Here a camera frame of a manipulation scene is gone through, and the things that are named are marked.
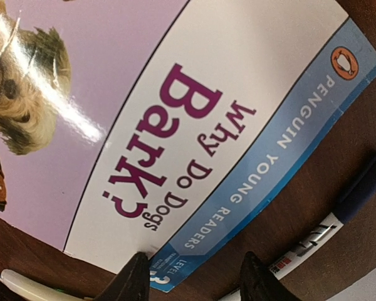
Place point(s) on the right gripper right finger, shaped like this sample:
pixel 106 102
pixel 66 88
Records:
pixel 257 283

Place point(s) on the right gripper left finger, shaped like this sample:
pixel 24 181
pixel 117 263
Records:
pixel 132 283

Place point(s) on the dog picture book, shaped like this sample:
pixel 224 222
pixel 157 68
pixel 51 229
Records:
pixel 164 126

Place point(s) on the pale yellow highlighter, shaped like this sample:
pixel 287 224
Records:
pixel 31 290

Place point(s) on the blue capped white marker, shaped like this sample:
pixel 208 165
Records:
pixel 351 201

